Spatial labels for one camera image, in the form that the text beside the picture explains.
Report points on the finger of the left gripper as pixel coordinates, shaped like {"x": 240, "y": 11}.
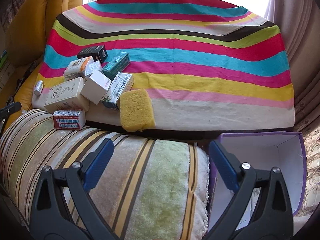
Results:
{"x": 6, "y": 112}

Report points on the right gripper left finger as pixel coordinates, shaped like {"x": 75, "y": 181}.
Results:
{"x": 50, "y": 217}

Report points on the small silver box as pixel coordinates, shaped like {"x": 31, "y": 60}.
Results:
{"x": 38, "y": 88}

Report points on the large cream medicine box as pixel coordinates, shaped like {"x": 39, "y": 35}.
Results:
{"x": 67, "y": 96}

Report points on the red white medicine box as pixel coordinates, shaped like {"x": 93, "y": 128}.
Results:
{"x": 69, "y": 119}

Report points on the black box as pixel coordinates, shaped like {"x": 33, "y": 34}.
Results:
{"x": 98, "y": 53}

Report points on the white green text box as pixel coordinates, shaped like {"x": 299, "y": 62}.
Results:
{"x": 122, "y": 83}

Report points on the yellow sponge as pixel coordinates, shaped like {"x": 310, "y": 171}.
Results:
{"x": 136, "y": 111}

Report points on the white orange packet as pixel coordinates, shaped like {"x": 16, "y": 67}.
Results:
{"x": 77, "y": 68}

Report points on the white red-trim box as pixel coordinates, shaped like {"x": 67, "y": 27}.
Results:
{"x": 95, "y": 87}

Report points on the white cube box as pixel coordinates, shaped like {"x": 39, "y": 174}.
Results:
{"x": 92, "y": 67}

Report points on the yellow leather sofa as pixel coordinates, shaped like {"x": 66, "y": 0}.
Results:
{"x": 25, "y": 42}

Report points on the striped velvet cushion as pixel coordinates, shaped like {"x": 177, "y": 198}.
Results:
{"x": 150, "y": 189}

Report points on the teal box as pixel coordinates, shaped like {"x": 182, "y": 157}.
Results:
{"x": 116, "y": 65}

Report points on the colourful striped cloth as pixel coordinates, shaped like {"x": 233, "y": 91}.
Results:
{"x": 207, "y": 65}

